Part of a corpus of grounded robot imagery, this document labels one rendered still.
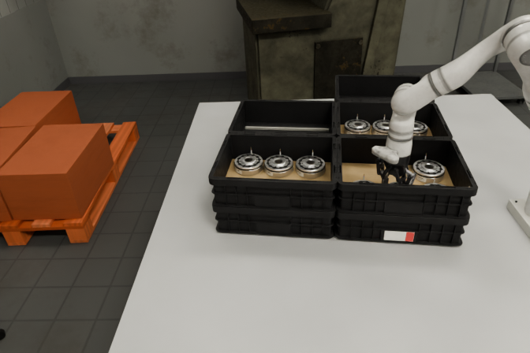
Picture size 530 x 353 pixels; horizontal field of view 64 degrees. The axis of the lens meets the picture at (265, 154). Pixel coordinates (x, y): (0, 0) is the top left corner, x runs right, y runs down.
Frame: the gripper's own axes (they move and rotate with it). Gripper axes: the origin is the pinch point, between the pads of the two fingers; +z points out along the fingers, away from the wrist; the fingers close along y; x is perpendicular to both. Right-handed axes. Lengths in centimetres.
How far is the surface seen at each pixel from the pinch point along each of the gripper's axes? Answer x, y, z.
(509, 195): -47, -17, 15
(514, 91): -284, 87, 75
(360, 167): -3.9, 17.3, 2.3
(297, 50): -101, 167, 15
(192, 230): 53, 40, 15
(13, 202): 102, 170, 58
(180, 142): -20, 218, 85
